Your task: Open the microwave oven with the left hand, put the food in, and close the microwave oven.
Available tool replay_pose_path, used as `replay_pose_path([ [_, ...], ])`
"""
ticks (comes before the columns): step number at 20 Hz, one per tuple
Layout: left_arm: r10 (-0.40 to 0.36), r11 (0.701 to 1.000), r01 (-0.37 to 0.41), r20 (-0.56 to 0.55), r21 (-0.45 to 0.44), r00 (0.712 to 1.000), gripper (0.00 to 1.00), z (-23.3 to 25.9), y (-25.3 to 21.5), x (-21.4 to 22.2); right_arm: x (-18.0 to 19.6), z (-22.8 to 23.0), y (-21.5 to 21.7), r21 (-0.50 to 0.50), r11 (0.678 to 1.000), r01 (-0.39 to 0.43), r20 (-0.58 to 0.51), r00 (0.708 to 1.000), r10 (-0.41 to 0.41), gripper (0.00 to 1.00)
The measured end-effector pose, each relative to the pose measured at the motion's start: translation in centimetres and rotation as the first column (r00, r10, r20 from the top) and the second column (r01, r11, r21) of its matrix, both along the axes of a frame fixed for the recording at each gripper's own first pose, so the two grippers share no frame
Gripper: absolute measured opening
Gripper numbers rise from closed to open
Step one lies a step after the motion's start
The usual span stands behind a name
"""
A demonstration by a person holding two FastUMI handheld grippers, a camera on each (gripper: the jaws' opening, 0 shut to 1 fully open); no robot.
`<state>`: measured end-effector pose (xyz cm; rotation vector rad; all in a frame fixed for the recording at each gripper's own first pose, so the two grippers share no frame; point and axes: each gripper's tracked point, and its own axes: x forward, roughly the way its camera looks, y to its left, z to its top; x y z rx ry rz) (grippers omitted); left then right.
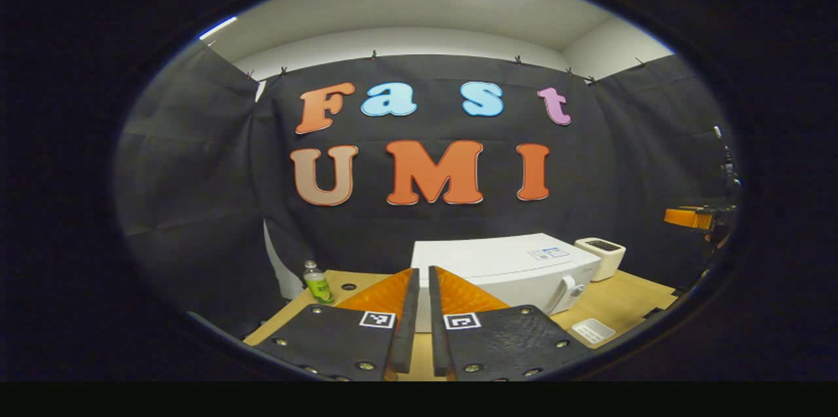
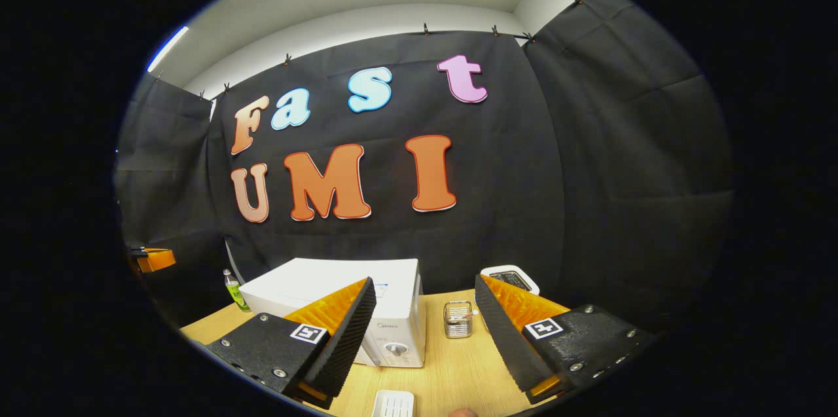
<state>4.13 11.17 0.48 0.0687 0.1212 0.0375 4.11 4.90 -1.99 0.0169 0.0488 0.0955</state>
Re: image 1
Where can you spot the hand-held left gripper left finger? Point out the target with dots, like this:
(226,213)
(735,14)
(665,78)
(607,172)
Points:
(407,325)

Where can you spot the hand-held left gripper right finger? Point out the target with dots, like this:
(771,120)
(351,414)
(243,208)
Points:
(438,325)

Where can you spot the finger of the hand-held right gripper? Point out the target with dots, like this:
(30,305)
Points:
(687,217)

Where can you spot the white microwave oven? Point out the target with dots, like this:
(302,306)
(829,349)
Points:
(497,260)

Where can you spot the green drink bottle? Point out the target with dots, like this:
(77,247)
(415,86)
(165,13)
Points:
(319,286)

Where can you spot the white toaster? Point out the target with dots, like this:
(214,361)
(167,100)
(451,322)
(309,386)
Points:
(599,260)

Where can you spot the small white rectangular dish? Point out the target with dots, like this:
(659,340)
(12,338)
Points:
(593,330)

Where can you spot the black backdrop cloth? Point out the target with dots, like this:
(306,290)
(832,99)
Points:
(196,194)

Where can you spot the row of black cloth clips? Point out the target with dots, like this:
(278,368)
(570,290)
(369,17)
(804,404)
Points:
(374,54)

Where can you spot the ceiling strip light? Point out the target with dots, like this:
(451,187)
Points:
(218,27)

